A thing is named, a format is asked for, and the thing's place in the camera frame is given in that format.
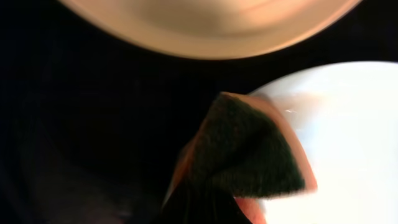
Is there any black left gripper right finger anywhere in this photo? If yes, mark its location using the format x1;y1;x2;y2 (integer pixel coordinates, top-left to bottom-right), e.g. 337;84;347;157
208;190;251;224

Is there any light blue plate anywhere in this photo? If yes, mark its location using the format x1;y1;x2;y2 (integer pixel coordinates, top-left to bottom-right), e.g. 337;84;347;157
253;62;397;224

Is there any black round tray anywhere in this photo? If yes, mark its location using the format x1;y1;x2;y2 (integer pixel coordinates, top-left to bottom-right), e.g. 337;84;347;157
1;1;397;223

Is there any yellow plate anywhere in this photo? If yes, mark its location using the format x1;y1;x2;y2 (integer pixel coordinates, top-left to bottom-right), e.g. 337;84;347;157
62;0;359;60

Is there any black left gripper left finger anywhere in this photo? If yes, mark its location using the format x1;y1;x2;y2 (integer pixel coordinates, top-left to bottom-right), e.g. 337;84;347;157
152;183;208;224

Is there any orange green scrub sponge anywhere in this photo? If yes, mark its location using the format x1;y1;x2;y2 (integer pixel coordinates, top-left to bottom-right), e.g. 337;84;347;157
162;92;318;223

